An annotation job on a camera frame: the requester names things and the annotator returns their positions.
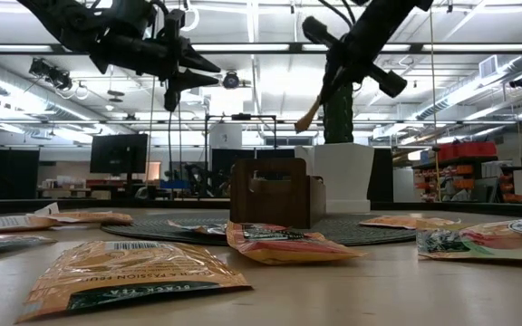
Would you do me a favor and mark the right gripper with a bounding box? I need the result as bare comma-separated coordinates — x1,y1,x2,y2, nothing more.
302,11,409,106

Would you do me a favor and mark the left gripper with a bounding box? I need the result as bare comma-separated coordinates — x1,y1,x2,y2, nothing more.
91,8,222,113

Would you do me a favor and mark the wooden tea caddy box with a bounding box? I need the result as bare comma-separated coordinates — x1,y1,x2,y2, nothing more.
229,157,328,230

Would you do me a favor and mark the red peach tea packet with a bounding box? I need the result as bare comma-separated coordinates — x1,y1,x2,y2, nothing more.
166,218,229,237
226,220,367,266

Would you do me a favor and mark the orange tea packet white border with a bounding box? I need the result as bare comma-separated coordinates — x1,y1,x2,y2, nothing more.
27,210,134,226

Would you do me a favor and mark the orange tea packet with barcode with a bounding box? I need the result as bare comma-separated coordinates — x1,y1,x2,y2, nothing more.
14,239,253,323

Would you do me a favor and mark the green cactus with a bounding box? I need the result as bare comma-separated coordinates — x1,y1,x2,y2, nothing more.
323,79,355,145

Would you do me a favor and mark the white square panel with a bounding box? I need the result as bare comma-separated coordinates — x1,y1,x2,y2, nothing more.
208,123,243,150

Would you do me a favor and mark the black monitor on stand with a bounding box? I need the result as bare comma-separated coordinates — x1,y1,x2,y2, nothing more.
89,132,150,182

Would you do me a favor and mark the black partition panel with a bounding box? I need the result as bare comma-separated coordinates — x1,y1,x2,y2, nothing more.
0,149,40,200
369,148,394,203
210,148,296,200

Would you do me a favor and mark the white angular plant pot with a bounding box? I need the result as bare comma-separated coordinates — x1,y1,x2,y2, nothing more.
295,142,375,214

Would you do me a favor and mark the shelf with red bins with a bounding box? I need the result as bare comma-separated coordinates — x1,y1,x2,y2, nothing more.
412,140,500,204

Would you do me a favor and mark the round grey woven placemat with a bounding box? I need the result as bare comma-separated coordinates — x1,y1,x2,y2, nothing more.
101,212,419,247

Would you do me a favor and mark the rack with grey orange bins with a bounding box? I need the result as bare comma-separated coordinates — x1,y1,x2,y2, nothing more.
480,160,522,204

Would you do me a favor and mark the black overhead camera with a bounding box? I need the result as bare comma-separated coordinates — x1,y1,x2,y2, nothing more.
222,71,243,91

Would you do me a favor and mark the black tubular stand frame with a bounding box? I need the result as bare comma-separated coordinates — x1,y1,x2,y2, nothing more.
204,112,278,200

